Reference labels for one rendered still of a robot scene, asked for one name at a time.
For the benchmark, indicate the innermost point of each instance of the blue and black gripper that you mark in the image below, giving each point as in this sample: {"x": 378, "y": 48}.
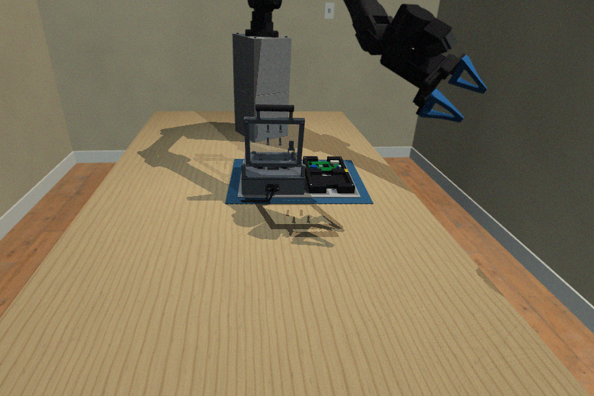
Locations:
{"x": 450, "y": 65}

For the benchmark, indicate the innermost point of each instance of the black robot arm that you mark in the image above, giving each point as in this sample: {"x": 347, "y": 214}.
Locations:
{"x": 400, "y": 34}

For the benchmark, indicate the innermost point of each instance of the green circuit board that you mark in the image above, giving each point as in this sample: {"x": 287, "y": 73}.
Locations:
{"x": 325, "y": 166}

